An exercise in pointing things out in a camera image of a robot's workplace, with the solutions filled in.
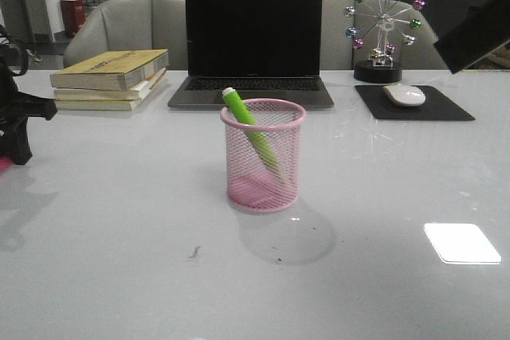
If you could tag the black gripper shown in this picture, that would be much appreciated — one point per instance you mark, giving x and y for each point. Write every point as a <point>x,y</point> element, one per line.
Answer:
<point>16,106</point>

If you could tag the pink marker pen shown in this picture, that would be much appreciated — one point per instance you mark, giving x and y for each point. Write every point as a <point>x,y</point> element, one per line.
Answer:
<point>5,164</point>

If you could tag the green marker pen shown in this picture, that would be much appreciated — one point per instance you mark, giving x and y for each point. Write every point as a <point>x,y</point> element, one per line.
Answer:
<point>256,138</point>

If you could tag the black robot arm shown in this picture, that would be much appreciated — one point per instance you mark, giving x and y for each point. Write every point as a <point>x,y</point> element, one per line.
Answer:
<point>483,35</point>

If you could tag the pink mesh pen holder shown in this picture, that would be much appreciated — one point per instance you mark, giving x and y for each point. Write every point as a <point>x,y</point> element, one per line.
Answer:
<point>250,186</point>

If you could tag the bottom cream book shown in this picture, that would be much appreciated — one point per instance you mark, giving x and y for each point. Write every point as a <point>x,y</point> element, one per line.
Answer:
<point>100,105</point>

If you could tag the cream book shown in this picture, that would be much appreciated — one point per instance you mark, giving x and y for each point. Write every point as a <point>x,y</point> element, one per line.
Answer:
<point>100,105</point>
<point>140,91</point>

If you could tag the top yellow book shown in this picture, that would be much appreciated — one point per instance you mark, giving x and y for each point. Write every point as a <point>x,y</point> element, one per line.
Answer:
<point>113,70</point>

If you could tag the red bin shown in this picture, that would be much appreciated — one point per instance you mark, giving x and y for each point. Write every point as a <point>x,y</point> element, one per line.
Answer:
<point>73,16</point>

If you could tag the middle cream book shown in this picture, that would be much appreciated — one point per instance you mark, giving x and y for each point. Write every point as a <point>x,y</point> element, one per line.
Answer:
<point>140,91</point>

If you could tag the left grey armchair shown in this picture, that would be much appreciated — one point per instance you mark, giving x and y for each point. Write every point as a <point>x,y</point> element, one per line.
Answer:
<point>130,25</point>

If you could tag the grey armchair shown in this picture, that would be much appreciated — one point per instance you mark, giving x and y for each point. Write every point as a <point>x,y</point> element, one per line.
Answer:
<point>343,42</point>
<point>130,25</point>

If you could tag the grey open laptop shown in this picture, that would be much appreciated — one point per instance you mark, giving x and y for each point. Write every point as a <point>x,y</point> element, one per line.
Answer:
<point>261,48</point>

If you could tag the right grey armchair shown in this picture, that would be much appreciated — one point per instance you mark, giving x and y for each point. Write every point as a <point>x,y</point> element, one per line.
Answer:
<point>343,42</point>

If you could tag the ferris wheel desk ornament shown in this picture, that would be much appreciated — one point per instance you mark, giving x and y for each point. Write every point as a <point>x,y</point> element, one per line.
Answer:
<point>381,28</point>

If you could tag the white computer mouse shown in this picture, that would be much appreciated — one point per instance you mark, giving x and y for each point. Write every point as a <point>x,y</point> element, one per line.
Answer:
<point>404,95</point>

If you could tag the black mouse pad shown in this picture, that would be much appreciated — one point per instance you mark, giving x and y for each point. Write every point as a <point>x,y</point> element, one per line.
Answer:
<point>437,106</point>

